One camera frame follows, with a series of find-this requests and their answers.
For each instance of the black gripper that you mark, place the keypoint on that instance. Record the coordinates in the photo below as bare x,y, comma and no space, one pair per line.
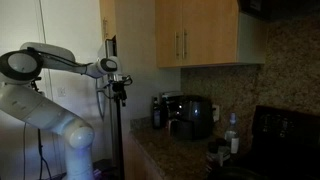
119,87

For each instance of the wooden cabinet door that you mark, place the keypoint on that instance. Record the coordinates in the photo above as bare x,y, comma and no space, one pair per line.
210,33
168,30

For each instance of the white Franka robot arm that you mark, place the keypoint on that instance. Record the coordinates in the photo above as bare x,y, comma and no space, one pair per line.
40,110

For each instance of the wooden base cabinet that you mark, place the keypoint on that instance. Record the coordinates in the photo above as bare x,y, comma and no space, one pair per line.
140,163

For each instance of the black air fryer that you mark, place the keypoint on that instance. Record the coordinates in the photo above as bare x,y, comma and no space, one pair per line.
195,116

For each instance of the tall wooden cabinet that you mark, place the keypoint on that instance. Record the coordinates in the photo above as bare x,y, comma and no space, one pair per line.
108,16

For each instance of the dark glass bottle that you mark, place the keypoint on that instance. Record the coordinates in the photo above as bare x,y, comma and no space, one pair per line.
156,115

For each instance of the spice jar dark lid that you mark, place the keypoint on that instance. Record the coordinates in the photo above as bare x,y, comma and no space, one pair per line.
223,148
212,153

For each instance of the clear plastic water bottle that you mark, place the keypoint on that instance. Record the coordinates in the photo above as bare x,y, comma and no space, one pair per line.
232,135

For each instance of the dark frying pan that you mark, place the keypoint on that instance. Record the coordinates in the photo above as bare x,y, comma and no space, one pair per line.
236,174

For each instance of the black kitchen stove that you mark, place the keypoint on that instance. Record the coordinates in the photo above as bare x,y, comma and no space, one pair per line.
286,140

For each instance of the range hood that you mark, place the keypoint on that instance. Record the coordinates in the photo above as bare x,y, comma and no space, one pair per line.
283,8

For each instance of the white wall outlet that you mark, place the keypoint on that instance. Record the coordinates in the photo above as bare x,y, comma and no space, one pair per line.
216,113

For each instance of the wooden wall cabinet body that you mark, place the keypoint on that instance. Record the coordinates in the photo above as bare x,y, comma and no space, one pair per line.
251,40

